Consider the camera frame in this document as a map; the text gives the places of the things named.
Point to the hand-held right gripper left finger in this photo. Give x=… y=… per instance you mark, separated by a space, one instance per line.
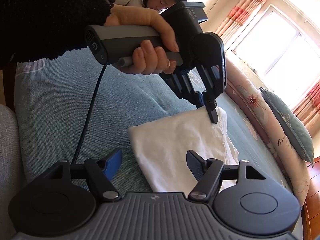
x=113 y=163

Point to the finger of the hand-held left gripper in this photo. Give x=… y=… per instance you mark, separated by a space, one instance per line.
x=198 y=99
x=212 y=110

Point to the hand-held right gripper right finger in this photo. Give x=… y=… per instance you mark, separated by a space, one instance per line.
x=193 y=163

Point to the white printed long-sleeve shirt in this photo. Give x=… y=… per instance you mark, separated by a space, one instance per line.
x=175 y=140

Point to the person's left forearm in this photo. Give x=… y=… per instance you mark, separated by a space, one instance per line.
x=50 y=17

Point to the person's left hand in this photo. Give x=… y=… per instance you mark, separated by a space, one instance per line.
x=135 y=15

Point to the pink floral folded quilt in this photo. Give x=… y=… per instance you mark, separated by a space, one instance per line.
x=250 y=97

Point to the blue floral bed sheet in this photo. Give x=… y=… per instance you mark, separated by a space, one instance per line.
x=62 y=105

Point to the teal floral pillow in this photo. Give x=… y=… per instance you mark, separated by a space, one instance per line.
x=290 y=120

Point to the window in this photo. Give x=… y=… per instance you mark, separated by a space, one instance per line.
x=280 y=50

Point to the grey cloth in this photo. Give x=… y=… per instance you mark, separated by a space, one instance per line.
x=10 y=167

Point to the wooden headboard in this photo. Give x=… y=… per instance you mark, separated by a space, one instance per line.
x=312 y=200

